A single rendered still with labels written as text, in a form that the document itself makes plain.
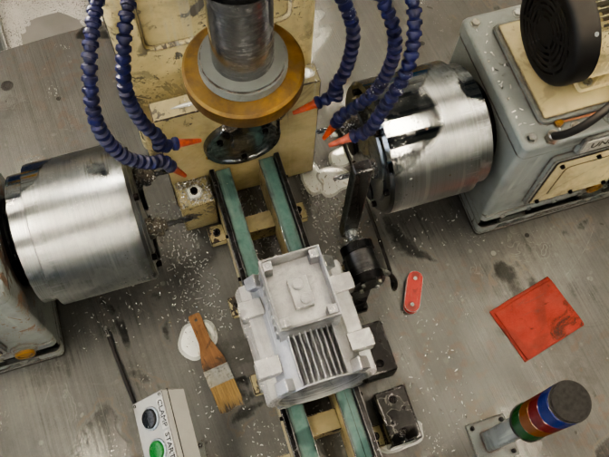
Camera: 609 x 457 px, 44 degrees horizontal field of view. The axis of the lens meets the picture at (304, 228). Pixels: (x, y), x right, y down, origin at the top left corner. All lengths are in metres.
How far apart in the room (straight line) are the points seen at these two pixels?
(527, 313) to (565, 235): 0.20
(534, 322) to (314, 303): 0.56
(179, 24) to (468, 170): 0.55
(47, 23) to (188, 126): 1.18
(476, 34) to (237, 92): 0.52
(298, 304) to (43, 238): 0.41
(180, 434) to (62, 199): 0.41
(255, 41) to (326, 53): 0.80
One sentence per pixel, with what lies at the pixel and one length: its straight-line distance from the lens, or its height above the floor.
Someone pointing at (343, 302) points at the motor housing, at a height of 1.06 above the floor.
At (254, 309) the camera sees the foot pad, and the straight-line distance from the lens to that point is 1.23.
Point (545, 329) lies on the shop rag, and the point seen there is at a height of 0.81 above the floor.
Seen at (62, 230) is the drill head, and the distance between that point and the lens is 1.24.
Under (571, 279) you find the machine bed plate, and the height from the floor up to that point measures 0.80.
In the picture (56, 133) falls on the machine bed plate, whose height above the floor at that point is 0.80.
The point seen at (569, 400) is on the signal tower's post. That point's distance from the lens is 1.13.
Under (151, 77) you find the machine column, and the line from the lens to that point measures 1.41.
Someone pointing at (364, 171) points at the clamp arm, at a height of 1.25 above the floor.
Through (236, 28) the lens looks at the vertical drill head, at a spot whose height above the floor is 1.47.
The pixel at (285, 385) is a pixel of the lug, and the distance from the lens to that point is 1.18.
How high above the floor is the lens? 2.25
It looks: 67 degrees down
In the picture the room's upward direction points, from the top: 5 degrees clockwise
